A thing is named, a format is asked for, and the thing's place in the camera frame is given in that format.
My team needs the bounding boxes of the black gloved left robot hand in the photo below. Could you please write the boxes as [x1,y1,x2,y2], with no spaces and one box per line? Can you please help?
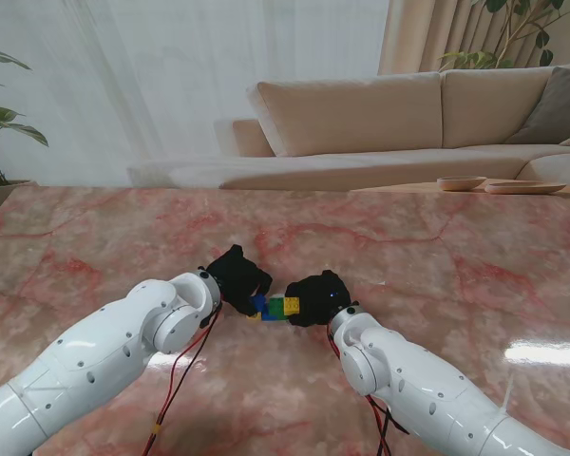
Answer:
[204,244,275,317]

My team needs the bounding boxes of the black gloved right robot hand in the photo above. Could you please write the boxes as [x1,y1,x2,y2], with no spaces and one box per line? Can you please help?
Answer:
[284,270,353,329]

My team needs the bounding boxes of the wooden bowl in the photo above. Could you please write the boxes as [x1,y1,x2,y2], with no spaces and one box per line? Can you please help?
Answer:
[436,175,488,192]

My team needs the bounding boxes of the beige sofa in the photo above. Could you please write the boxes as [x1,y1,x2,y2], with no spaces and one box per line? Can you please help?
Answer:
[126,66,570,192]

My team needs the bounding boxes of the white sheer curtain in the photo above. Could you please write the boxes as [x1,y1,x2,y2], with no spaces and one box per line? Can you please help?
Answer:
[0,0,391,187]

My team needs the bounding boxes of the wooden tray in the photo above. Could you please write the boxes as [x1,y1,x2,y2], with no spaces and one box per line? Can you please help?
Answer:
[484,180,567,196]

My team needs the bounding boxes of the grey plant pot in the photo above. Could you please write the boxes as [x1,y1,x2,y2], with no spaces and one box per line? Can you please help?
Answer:
[0,179,38,219]

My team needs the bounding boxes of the broad leaf potted plant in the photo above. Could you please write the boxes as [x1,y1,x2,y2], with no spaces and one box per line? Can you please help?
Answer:
[0,45,49,186]

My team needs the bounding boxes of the beige curtain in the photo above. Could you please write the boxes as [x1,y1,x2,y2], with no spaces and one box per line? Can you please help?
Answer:
[377,0,570,76]

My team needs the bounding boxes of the grey sofa cushion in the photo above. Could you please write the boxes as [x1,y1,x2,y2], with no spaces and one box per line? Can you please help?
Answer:
[505,66,570,145]

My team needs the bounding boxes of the tall green leafy plant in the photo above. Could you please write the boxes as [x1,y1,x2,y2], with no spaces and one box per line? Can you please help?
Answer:
[438,0,570,72]

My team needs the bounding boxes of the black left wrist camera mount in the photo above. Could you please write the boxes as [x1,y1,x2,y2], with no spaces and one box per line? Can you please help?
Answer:
[199,309,222,332]

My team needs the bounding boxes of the right arm red black cables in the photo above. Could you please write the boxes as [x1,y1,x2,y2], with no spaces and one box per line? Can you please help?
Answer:
[327,332,410,456]

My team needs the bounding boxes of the arm red black cables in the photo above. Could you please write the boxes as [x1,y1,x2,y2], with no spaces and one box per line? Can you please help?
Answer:
[327,332,410,456]
[140,303,225,456]

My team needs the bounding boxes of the left arm red black cables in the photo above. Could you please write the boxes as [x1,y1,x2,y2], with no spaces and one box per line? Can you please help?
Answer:
[140,303,225,456]

